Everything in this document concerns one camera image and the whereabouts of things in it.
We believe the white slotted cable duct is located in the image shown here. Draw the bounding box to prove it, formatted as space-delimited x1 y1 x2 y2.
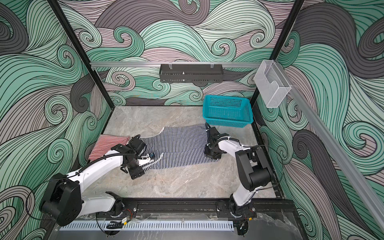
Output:
60 220 235 232

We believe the aluminium rail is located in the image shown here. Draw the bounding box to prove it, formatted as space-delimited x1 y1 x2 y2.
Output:
90 61 261 69
273 61 384 230

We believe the teal plastic basket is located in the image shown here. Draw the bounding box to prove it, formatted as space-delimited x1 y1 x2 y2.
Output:
203 95 254 128

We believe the right black frame post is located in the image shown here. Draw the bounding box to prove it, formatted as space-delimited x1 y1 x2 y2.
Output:
247 0 306 109

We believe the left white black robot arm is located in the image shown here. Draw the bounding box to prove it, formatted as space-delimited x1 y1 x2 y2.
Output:
39 145 145 227

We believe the red white striped tank top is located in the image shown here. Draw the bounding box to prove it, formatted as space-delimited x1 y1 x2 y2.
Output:
89 135 130 162

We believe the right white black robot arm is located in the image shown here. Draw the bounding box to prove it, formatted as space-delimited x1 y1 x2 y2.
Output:
204 123 273 209

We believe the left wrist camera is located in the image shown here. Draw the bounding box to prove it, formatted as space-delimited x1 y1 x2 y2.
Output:
138 154 155 166

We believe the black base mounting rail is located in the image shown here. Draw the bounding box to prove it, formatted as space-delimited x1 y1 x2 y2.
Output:
56 197 298 218

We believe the back aluminium rail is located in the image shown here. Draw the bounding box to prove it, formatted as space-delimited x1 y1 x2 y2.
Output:
90 61 261 69

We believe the clear plastic wall bin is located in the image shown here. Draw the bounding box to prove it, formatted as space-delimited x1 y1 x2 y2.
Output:
254 60 292 108

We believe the right aluminium rail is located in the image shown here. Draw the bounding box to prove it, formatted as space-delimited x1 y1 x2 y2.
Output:
273 61 384 230

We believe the black frame post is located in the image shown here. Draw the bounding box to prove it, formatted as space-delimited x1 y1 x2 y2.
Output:
47 0 115 111
247 0 306 109

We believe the left black frame post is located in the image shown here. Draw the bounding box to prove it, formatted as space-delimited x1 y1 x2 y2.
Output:
47 0 115 111

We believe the navy white striped tank top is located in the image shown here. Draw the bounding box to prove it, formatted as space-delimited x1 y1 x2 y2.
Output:
141 124 219 171

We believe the black perforated wall tray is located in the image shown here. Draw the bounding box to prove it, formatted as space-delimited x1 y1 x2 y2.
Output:
159 64 224 86

